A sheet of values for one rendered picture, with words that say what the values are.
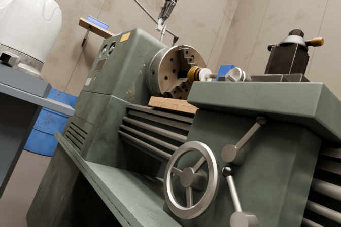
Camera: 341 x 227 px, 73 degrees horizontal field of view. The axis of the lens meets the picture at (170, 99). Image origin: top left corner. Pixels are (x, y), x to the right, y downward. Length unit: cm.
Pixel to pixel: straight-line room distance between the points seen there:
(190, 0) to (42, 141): 386
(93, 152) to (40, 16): 61
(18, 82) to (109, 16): 386
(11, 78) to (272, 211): 72
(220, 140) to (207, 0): 514
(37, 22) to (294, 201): 82
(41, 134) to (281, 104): 320
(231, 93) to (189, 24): 469
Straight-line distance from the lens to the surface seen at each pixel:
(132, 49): 120
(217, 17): 561
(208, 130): 55
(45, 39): 88
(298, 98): 41
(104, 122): 114
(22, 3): 90
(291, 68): 68
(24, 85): 79
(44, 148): 345
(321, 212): 51
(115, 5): 466
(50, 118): 339
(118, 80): 116
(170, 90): 107
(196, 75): 104
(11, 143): 80
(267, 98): 44
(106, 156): 118
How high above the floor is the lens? 77
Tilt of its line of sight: 9 degrees up
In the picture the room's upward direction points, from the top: 20 degrees clockwise
